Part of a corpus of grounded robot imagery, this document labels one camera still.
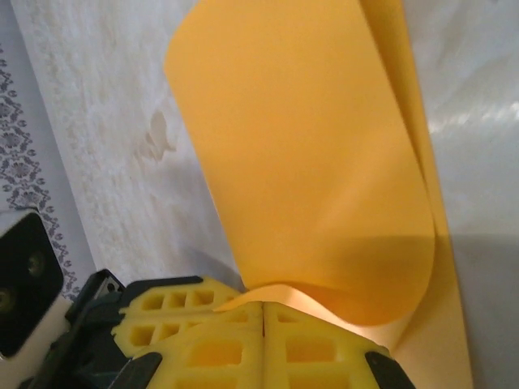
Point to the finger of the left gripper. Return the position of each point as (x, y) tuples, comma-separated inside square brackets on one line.
[(125, 336), (219, 291)]

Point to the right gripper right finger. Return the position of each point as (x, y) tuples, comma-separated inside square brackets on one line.
[(275, 364)]

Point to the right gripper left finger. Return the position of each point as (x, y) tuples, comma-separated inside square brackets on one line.
[(251, 356)]

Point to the orange cloth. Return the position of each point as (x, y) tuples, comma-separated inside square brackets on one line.
[(304, 162)]

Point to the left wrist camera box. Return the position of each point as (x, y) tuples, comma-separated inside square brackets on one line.
[(28, 283)]

